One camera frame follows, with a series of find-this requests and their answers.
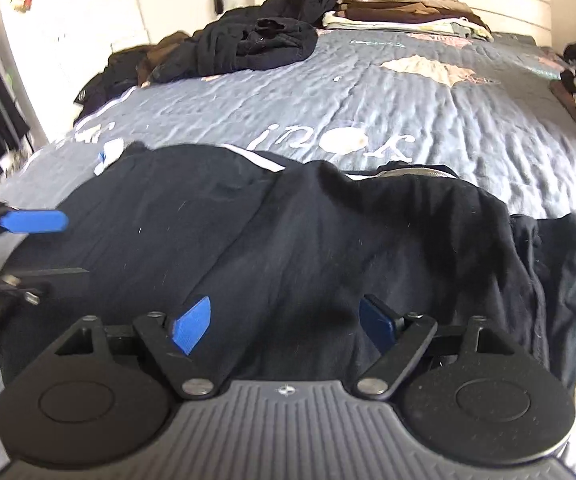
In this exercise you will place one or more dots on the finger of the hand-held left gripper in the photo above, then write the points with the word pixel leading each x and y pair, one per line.
pixel 18 287
pixel 33 221

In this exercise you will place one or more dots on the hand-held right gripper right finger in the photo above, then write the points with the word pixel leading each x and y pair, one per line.
pixel 375 320

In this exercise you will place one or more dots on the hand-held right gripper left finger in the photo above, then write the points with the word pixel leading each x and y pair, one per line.
pixel 193 322

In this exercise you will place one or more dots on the black shirt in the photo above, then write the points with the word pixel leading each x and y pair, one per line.
pixel 293 240

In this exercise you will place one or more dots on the pile of black clothes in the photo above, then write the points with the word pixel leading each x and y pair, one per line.
pixel 258 45

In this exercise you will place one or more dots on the stack of folded beige clothes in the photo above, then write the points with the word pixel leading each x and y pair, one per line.
pixel 408 10

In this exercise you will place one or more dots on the white wardrobe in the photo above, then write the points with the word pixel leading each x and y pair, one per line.
pixel 93 20

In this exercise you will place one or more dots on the brown garment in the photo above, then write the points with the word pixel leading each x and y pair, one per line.
pixel 168 52

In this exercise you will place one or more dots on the grey printed quilt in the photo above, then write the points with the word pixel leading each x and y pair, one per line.
pixel 468 120

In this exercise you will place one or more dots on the dark wall switch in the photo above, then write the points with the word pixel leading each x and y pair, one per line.
pixel 218 1

